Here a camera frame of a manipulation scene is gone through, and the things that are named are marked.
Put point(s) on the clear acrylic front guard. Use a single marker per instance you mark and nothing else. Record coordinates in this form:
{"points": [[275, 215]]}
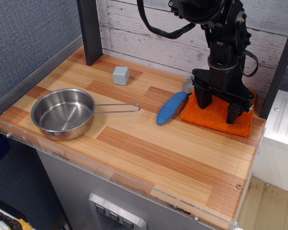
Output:
{"points": [[177, 175]]}

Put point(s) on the white side cabinet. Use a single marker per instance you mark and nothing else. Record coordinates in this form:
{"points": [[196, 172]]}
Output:
{"points": [[271, 162]]}

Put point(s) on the orange towel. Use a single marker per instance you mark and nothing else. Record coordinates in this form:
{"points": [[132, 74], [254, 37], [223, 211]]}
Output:
{"points": [[215, 117]]}

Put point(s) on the dark right upright post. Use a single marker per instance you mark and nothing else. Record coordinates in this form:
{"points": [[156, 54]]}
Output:
{"points": [[277, 79]]}

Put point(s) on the stainless steel pan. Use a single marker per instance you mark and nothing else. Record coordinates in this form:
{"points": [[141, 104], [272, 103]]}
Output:
{"points": [[66, 114]]}

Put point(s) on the silver dispenser button panel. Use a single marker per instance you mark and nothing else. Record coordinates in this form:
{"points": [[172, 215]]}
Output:
{"points": [[109, 216]]}

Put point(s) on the grey toy fridge cabinet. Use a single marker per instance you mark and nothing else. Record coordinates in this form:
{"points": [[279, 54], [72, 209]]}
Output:
{"points": [[73, 186]]}

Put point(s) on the black mesh yellow bag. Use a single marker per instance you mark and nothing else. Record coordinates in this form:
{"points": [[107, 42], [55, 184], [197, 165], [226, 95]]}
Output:
{"points": [[14, 224]]}

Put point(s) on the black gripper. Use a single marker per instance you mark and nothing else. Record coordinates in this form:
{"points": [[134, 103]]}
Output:
{"points": [[224, 82]]}

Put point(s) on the dark left upright post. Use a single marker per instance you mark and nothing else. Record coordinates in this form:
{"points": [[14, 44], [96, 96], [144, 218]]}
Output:
{"points": [[90, 30]]}

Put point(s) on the dark upright post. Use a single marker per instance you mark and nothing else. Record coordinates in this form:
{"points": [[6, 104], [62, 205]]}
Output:
{"points": [[90, 30], [277, 79]]}

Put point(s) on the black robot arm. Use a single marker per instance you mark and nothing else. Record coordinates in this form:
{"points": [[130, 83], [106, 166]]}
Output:
{"points": [[224, 24]]}

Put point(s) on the grey cube block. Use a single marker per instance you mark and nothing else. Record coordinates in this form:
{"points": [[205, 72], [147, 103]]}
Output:
{"points": [[121, 75]]}

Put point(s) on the blue handled metal spoon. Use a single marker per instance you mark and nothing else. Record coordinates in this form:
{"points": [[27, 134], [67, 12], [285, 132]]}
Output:
{"points": [[168, 110]]}

